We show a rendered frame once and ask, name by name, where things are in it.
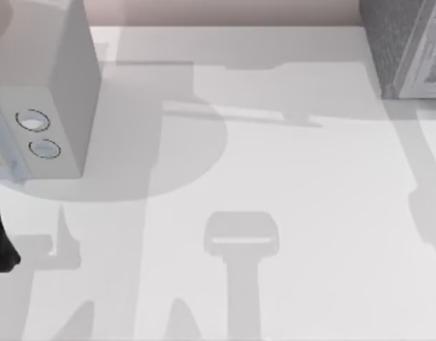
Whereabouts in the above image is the round microwave knob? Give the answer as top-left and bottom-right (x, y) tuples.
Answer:
(15, 109), (51, 133)
(28, 139), (62, 160)

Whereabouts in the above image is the pale microwave oven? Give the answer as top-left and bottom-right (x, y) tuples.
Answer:
(0, 0), (102, 183)

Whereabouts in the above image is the grey speckled cabinet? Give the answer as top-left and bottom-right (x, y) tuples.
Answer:
(358, 0), (436, 100)

